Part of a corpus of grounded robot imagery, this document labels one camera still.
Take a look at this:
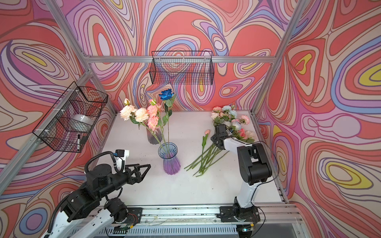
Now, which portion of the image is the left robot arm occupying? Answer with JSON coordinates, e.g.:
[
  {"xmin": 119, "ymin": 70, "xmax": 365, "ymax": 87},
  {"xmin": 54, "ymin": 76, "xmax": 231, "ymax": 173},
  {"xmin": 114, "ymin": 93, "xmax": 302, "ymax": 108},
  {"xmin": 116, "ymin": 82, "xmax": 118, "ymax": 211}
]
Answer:
[{"xmin": 43, "ymin": 164, "xmax": 151, "ymax": 238}]

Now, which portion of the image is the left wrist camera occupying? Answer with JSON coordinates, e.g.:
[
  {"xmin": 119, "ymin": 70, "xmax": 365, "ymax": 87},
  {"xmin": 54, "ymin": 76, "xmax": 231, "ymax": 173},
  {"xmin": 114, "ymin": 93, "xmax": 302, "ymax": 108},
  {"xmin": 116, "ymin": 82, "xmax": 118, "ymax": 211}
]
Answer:
[{"xmin": 114, "ymin": 149, "xmax": 130, "ymax": 172}]

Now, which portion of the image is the wire basket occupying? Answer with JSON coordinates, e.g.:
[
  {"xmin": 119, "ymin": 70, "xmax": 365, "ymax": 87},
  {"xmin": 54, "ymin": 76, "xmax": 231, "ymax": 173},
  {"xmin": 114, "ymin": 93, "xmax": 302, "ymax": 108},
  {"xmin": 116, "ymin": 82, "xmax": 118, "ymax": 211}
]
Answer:
[
  {"xmin": 33, "ymin": 82, "xmax": 108, "ymax": 153},
  {"xmin": 149, "ymin": 50, "xmax": 214, "ymax": 85}
]

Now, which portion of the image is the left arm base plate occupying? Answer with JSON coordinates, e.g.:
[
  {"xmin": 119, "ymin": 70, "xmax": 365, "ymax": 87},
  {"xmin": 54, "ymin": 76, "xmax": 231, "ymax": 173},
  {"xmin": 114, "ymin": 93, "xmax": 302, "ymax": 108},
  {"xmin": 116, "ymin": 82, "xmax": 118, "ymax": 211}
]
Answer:
[{"xmin": 115, "ymin": 207, "xmax": 143, "ymax": 225}]

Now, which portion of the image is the white rose stem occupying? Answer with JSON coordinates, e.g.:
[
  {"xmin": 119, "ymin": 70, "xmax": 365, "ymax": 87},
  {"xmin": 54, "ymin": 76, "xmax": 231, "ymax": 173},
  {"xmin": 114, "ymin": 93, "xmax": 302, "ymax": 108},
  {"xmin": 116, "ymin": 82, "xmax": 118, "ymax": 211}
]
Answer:
[{"xmin": 210, "ymin": 121, "xmax": 237, "ymax": 161}]

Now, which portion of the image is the peach peony stem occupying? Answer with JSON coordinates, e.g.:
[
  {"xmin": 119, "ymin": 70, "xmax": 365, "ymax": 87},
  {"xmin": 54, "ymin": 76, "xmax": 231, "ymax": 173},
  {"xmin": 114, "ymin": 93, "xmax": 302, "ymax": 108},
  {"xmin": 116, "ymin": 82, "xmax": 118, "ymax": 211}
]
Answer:
[{"xmin": 119, "ymin": 98, "xmax": 167, "ymax": 152}]

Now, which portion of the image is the red-grey glass vase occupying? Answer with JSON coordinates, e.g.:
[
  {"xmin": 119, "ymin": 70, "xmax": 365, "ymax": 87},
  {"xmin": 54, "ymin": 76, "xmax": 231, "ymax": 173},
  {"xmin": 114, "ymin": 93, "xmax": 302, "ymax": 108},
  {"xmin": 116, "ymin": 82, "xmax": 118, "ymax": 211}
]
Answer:
[{"xmin": 146, "ymin": 128, "xmax": 163, "ymax": 145}]

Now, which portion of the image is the left wire basket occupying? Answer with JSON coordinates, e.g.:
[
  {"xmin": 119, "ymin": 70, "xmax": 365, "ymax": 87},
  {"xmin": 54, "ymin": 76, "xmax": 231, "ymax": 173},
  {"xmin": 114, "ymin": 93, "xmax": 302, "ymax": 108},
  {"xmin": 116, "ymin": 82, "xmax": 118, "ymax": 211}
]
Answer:
[{"xmin": 33, "ymin": 82, "xmax": 108, "ymax": 153}]

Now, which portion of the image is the bunch of artificial flowers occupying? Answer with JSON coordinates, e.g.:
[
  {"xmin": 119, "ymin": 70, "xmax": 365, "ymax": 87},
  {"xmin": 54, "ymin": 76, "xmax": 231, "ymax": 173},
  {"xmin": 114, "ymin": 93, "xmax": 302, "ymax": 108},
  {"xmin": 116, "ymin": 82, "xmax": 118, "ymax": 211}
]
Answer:
[{"xmin": 185, "ymin": 105, "xmax": 256, "ymax": 177}]

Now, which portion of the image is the blue rose stem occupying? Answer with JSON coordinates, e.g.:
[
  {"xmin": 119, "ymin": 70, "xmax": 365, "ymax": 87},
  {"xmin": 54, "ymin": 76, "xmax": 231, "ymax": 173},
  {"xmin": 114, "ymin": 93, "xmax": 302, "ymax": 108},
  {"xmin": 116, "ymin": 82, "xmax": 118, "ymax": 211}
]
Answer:
[{"xmin": 159, "ymin": 88, "xmax": 176, "ymax": 142}]

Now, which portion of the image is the single pink bud stem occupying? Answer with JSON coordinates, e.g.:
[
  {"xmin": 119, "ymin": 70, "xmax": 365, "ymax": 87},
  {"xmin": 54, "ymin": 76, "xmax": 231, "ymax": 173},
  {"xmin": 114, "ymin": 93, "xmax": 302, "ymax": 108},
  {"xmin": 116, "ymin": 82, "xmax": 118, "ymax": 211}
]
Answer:
[{"xmin": 201, "ymin": 130, "xmax": 210, "ymax": 156}]

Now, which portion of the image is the back wire basket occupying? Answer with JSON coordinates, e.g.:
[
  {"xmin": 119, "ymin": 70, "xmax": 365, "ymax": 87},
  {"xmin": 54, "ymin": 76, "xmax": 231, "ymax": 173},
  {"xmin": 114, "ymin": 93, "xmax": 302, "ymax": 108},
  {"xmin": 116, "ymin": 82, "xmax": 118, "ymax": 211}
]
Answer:
[{"xmin": 149, "ymin": 50, "xmax": 214, "ymax": 85}]

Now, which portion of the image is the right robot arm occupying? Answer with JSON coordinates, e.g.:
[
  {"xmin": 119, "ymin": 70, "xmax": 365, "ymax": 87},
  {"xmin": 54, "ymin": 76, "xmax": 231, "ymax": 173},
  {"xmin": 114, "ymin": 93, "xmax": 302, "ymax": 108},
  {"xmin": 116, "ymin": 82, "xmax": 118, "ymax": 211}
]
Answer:
[{"xmin": 211, "ymin": 124, "xmax": 272, "ymax": 224}]

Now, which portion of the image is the pink carnation stem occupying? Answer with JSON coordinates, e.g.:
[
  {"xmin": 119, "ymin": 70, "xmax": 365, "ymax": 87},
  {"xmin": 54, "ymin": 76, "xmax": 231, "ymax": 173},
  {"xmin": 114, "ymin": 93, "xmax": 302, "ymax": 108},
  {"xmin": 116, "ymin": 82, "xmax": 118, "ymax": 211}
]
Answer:
[{"xmin": 145, "ymin": 99, "xmax": 167, "ymax": 146}]

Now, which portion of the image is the purple-blue glass vase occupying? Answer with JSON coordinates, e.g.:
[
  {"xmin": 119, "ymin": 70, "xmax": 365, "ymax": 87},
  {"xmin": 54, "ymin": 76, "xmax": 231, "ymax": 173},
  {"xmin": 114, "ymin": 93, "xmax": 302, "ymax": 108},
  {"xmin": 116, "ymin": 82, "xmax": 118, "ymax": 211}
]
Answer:
[{"xmin": 158, "ymin": 142, "xmax": 181, "ymax": 175}]

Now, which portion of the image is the black marker pen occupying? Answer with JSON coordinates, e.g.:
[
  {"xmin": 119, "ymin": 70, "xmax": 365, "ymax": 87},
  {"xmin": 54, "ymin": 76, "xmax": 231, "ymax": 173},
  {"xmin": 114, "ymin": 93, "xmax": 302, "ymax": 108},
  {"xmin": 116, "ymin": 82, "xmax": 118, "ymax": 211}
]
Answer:
[{"xmin": 76, "ymin": 134, "xmax": 81, "ymax": 152}]

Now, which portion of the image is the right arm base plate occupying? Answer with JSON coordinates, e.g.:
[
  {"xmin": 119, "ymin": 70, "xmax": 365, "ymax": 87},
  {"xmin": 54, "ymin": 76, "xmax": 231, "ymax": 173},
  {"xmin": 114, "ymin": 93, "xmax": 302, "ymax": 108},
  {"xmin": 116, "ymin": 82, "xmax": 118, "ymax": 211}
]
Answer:
[{"xmin": 216, "ymin": 204, "xmax": 261, "ymax": 224}]

